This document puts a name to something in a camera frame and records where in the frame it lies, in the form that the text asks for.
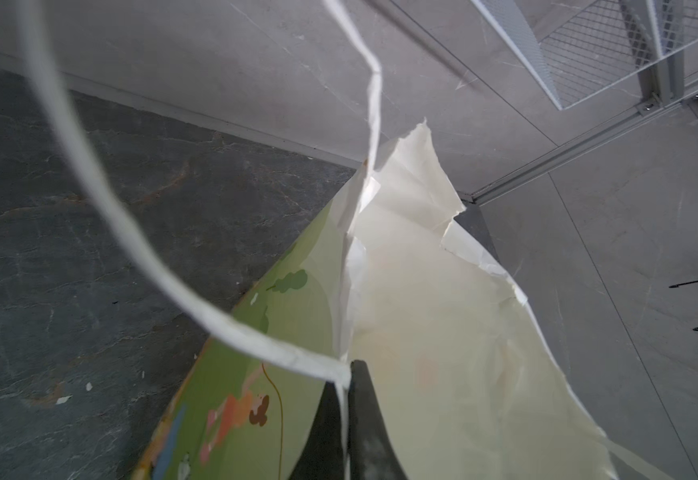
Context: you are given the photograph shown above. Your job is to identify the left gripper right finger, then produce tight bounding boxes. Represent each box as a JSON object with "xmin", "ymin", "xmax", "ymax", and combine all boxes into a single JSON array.
[{"xmin": 348, "ymin": 360, "xmax": 407, "ymax": 480}]

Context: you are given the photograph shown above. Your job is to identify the white wire mesh basket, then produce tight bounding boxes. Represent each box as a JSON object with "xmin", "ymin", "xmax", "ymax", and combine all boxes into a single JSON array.
[{"xmin": 473, "ymin": 0, "xmax": 698, "ymax": 110}]

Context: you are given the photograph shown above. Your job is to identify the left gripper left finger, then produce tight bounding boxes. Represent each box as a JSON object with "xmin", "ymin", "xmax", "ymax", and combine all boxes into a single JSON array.
[{"xmin": 290, "ymin": 382, "xmax": 345, "ymax": 480}]

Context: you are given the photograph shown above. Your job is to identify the white floral paper bag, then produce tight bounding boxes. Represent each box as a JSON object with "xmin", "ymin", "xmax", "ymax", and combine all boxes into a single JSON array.
[{"xmin": 17, "ymin": 1, "xmax": 662, "ymax": 479}]

